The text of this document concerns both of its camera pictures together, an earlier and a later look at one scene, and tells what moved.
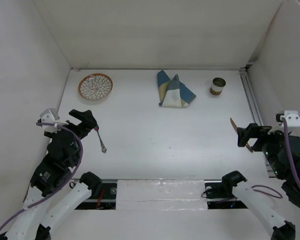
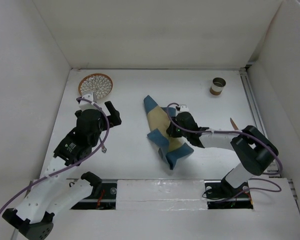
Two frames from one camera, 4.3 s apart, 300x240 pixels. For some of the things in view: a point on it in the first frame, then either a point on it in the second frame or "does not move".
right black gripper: (253, 130) → (171, 131)
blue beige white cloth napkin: (173, 92) → (170, 148)
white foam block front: (161, 195) does not move
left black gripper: (89, 121) → (114, 113)
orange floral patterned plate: (95, 86) does not move
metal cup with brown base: (218, 84) does not move
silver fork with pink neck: (103, 148) does not move
